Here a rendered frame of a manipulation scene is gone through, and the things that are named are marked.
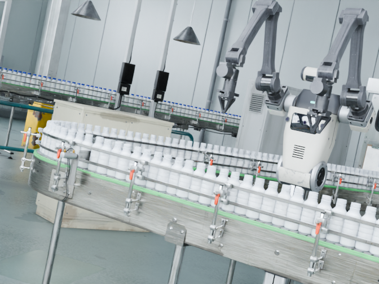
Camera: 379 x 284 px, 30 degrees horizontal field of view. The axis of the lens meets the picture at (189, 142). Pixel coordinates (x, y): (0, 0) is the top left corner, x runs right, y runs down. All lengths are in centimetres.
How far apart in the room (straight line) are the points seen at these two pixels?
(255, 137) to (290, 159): 550
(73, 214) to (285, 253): 436
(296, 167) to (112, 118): 374
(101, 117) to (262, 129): 268
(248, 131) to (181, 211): 608
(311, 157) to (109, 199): 98
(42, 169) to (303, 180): 130
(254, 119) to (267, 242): 624
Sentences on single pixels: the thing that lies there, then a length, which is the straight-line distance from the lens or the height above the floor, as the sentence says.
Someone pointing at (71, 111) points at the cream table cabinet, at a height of 111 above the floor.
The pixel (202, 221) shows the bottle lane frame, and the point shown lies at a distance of 299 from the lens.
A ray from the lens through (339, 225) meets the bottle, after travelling 276.
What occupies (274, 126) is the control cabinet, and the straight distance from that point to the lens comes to 902.
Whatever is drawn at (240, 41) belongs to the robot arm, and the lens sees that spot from 324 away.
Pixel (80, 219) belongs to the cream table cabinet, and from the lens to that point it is 703.
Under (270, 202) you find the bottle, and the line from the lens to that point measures 287.
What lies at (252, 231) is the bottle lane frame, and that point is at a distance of 288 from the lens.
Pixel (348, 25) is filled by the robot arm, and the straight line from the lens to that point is 317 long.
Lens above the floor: 140
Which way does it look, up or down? 3 degrees down
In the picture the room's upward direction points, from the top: 12 degrees clockwise
